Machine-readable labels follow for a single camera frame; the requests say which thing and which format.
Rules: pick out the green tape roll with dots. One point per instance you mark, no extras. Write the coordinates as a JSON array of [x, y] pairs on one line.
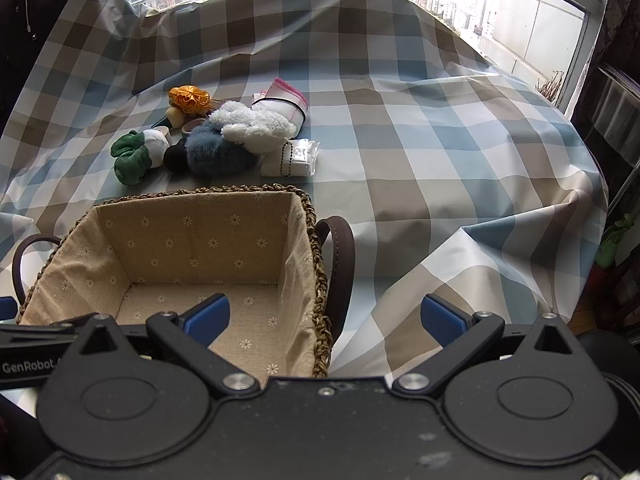
[[192, 126]]

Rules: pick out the blue fluffy scrunchie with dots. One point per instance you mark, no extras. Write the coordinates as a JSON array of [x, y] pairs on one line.
[[220, 154]]

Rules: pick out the woven basket with fabric lining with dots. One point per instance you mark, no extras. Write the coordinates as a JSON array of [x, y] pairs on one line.
[[200, 245]]

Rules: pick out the checked tablecloth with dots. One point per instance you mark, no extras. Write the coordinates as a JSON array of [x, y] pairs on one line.
[[400, 160]]

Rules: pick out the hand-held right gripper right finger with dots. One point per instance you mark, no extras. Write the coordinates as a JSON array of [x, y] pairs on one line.
[[442, 319]]

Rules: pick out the dried twigs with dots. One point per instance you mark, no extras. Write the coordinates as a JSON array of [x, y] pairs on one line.
[[551, 87]]

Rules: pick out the green and white plush toy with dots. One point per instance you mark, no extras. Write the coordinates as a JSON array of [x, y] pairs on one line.
[[131, 160]]

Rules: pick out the white plastic packet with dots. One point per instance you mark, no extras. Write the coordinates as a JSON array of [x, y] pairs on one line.
[[303, 158]]

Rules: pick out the green plant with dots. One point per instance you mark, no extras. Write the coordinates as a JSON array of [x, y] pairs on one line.
[[612, 246]]

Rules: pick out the dark upholstered chair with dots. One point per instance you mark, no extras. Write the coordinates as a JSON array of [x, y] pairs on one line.
[[30, 25]]

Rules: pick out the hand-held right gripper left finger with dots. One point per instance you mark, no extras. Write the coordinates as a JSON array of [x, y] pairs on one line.
[[207, 319]]

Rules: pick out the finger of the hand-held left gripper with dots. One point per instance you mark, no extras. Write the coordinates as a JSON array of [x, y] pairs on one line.
[[35, 335], [5, 306]]

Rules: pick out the dark patterned curtain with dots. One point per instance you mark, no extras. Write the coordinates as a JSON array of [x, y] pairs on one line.
[[620, 0]]

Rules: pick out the white rolled towel pink edge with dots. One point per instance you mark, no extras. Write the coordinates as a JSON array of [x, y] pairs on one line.
[[285, 100]]

